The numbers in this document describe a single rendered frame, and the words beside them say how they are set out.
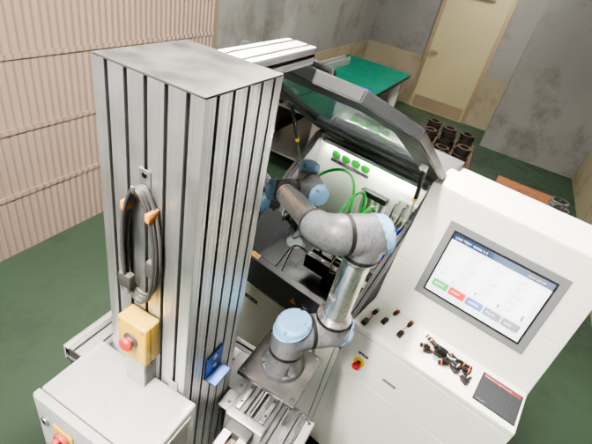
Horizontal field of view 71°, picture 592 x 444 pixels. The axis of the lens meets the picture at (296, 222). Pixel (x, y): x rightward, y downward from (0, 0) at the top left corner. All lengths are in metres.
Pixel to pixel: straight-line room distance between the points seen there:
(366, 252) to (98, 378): 0.77
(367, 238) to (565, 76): 6.52
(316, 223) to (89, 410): 0.72
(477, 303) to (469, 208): 0.39
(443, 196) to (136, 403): 1.32
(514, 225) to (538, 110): 5.83
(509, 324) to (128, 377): 1.38
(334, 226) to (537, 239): 0.92
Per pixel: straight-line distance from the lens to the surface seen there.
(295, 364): 1.45
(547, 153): 7.71
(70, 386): 1.26
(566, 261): 1.79
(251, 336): 2.36
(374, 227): 1.12
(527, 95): 7.49
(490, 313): 1.86
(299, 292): 1.92
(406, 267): 1.89
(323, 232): 1.08
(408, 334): 1.89
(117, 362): 1.28
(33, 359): 2.92
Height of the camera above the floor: 2.26
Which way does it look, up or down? 34 degrees down
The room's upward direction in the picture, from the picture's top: 14 degrees clockwise
